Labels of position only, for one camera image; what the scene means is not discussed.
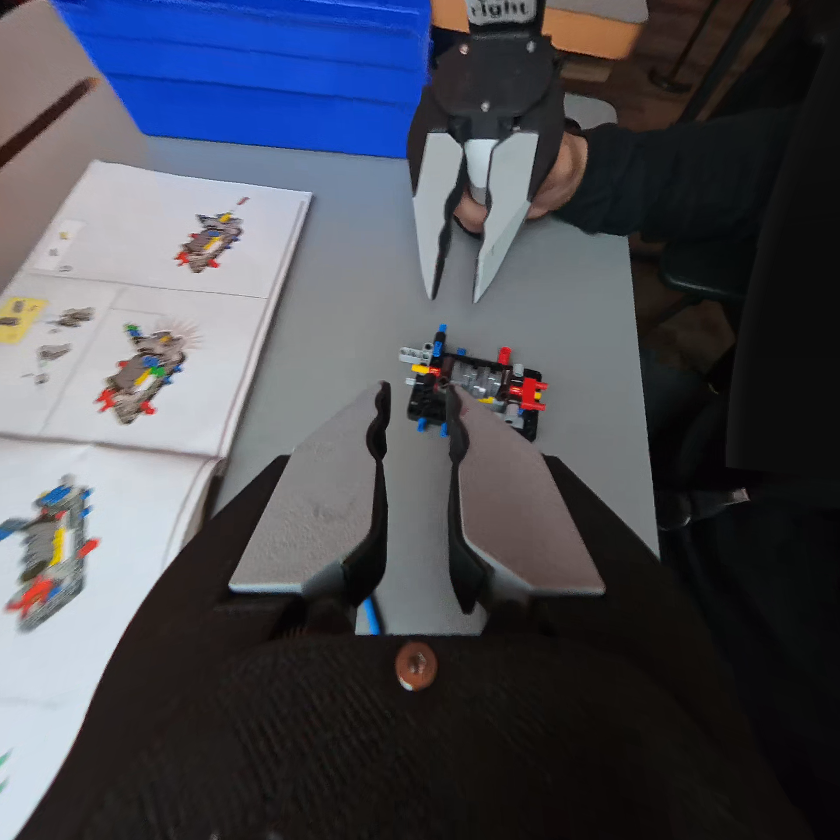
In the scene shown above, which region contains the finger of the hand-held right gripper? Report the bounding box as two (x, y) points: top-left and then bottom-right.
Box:
(411, 133), (466, 303)
(471, 130), (542, 305)

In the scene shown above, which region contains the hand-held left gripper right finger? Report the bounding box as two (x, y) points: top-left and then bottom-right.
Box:
(445, 384), (606, 616)

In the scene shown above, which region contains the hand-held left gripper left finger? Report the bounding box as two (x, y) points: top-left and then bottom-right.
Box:
(228, 381), (392, 606)

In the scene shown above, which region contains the black lego frame assembly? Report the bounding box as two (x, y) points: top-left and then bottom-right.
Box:
(398, 323), (550, 443)

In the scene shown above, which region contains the person's right forearm black sleeve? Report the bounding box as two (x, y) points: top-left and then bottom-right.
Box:
(554, 108), (798, 238)

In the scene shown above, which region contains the lego instruction booklet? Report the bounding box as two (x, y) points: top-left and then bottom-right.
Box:
(0, 159), (314, 840)

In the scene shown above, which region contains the person's right hand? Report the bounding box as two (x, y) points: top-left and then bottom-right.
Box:
(453, 134), (589, 232)

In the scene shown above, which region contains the stack of blue plastic crates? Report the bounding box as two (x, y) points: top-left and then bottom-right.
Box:
(51, 0), (435, 160)

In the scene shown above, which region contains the black office chair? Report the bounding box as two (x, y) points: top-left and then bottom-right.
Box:
(658, 26), (840, 526)

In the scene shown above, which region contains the beige cardboard box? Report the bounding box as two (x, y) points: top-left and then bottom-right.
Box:
(0, 0), (151, 290)

